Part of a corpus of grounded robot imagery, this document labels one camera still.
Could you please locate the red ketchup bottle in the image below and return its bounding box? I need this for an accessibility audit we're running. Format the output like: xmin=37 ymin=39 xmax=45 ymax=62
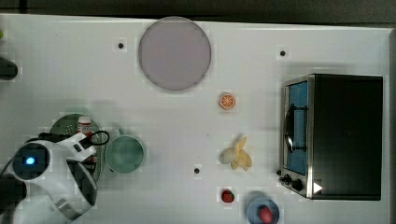
xmin=77 ymin=116 xmax=96 ymax=161

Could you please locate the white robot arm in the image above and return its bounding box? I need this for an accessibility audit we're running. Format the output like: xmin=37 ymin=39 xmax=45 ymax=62
xmin=7 ymin=140 xmax=97 ymax=224

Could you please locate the orange slice toy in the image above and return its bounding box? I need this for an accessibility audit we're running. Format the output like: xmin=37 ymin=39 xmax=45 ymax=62
xmin=219 ymin=93 xmax=236 ymax=110

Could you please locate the peeled banana toy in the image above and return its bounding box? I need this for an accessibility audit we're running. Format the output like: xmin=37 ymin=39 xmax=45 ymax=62
xmin=219 ymin=136 xmax=252 ymax=172

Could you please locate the grey round plate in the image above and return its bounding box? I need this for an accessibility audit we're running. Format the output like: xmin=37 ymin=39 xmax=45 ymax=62
xmin=138 ymin=17 xmax=211 ymax=91

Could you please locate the red strawberry toy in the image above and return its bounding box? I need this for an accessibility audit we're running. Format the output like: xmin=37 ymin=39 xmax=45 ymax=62
xmin=221 ymin=189 xmax=234 ymax=203

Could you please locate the blue bowl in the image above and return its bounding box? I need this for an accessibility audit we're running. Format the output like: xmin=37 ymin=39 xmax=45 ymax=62
xmin=247 ymin=195 xmax=280 ymax=224

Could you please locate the red fruit toy in bowl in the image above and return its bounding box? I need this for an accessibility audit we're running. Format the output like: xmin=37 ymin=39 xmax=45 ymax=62
xmin=258 ymin=206 xmax=273 ymax=224

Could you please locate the black toaster oven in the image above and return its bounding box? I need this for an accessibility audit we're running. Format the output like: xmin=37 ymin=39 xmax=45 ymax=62
xmin=277 ymin=74 xmax=384 ymax=201

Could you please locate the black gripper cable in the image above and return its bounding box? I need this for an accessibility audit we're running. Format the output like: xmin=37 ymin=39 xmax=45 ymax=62
xmin=83 ymin=130 xmax=110 ymax=147

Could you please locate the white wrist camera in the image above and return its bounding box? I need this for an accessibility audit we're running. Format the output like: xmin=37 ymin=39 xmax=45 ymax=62
xmin=59 ymin=133 xmax=96 ymax=162

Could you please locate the black cylinder post far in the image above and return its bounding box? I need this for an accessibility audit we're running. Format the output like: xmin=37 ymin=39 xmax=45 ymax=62
xmin=0 ymin=58 xmax=18 ymax=80

